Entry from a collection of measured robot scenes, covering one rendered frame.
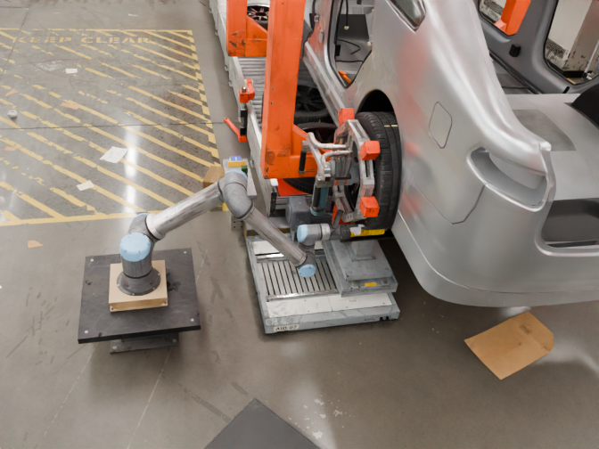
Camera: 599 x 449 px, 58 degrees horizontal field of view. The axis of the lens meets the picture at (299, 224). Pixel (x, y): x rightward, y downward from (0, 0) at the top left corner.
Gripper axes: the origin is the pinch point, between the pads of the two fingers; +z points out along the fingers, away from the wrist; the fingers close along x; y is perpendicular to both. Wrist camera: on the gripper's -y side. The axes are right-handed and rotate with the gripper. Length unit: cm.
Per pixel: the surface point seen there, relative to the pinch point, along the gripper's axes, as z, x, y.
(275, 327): -49, -27, 54
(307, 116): 4, -114, -95
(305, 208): -20, -49, -16
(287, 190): -23, -86, -34
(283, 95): -36, -12, -78
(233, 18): -41, -166, -198
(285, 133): -33, -30, -61
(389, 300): 25, -33, 46
